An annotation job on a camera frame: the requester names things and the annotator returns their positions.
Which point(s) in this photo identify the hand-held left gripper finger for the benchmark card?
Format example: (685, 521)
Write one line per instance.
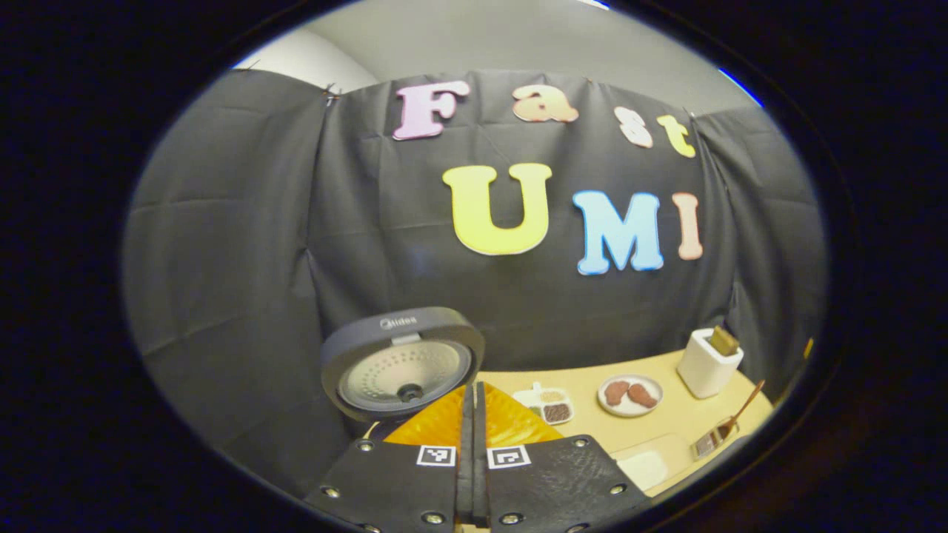
(466, 459)
(480, 459)

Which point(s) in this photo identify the dark grey rice cooker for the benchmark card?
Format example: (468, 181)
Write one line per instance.
(355, 340)

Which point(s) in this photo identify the brown wooden spoon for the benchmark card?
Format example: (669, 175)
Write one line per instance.
(740, 411)

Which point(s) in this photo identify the white divided bean dish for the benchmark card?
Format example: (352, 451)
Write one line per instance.
(552, 407)

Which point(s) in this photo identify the reddish brown meat piece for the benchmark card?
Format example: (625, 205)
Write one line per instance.
(616, 392)
(643, 396)

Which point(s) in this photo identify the round white plate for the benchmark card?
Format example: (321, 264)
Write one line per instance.
(629, 411)

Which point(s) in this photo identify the clear glass dish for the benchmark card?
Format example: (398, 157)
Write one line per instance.
(666, 444)

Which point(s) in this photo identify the white toaster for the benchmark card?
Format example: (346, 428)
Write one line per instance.
(703, 374)

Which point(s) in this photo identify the brown toast slice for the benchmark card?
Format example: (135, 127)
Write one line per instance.
(724, 340)

